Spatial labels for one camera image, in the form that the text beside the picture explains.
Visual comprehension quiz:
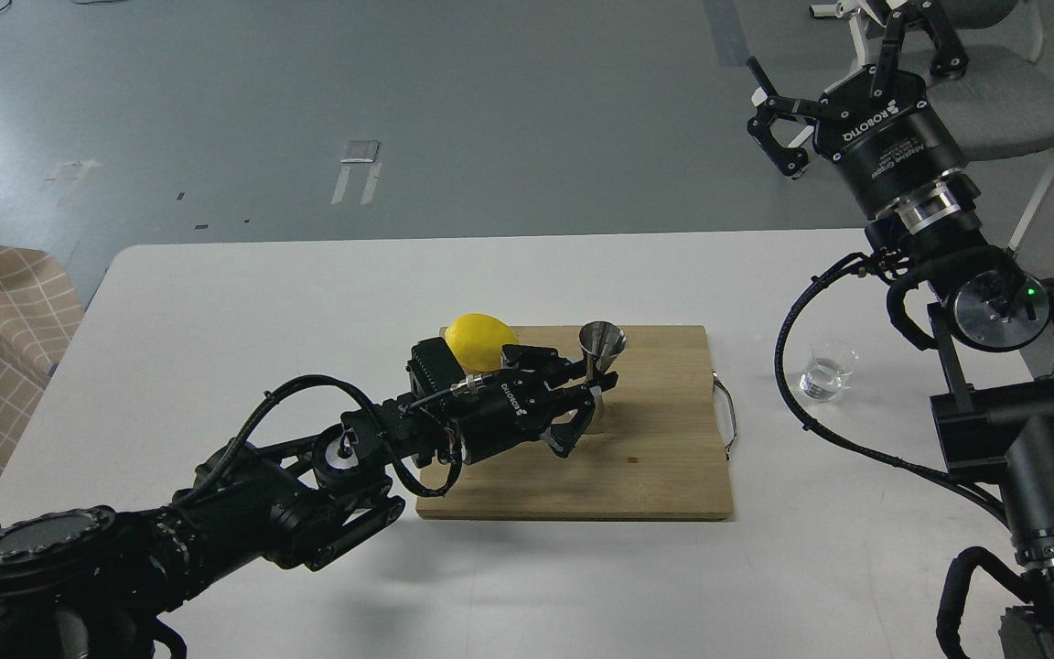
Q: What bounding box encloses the bamboo cutting board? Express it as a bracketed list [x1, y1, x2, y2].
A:
[415, 325, 735, 522]

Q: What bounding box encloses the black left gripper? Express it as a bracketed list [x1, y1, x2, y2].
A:
[458, 345, 619, 463]

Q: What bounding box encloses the yellow lemon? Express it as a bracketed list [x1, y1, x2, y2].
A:
[442, 313, 520, 373]

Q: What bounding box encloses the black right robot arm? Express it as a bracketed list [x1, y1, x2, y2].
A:
[746, 1, 1054, 658]

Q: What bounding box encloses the grey office chair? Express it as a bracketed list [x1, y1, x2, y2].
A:
[809, 1, 1054, 255]

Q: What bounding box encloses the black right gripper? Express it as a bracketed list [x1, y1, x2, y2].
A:
[747, 0, 969, 221]

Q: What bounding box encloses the clear glass cup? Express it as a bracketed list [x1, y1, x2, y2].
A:
[796, 340, 860, 404]

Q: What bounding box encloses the steel double jigger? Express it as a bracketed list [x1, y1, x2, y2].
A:
[578, 319, 628, 423]

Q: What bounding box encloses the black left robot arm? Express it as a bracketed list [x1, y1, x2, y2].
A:
[0, 338, 618, 658]

